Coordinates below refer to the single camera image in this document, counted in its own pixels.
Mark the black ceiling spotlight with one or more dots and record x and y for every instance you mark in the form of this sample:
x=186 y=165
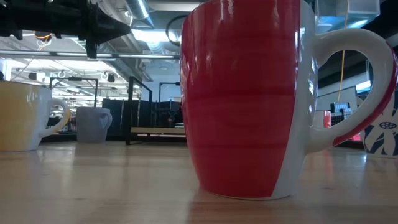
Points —
x=32 y=75
x=111 y=77

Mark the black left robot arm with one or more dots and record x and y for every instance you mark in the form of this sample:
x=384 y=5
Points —
x=37 y=15

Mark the long ceiling light bar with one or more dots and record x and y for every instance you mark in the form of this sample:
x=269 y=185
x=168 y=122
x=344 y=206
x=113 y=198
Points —
x=140 y=56

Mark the navy white floral mug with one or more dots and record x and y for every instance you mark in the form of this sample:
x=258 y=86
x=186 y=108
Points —
x=384 y=137

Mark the small red box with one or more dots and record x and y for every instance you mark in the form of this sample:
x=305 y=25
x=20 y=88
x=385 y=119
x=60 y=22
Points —
x=356 y=138

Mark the orange and white mug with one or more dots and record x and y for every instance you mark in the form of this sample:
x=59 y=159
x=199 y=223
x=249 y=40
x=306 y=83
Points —
x=326 y=119

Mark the pale grey ceramic mug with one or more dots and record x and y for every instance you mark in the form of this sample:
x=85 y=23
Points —
x=90 y=126

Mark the black metal background frame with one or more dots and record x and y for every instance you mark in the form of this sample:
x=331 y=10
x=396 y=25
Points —
x=74 y=78

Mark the red and white mug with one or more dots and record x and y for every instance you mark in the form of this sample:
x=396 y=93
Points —
x=236 y=109

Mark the black metal wooden rack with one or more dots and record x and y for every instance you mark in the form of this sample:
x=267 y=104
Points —
x=155 y=130

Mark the silver round duct elbow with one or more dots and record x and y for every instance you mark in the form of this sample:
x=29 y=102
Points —
x=138 y=11

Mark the yellow and white mug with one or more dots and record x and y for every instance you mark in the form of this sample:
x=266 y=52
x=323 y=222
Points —
x=18 y=118

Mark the silver rectangular ceiling duct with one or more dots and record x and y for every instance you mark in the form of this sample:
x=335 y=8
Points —
x=357 y=9

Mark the black cabinet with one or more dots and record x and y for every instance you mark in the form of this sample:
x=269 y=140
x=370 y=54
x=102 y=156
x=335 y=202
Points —
x=116 y=118

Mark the white partition panel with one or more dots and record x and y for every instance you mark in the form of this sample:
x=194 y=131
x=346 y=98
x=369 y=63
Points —
x=329 y=99

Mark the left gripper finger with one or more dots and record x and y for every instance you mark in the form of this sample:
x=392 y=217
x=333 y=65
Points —
x=110 y=28

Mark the black white electronic device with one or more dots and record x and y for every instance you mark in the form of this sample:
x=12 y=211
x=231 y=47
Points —
x=340 y=107

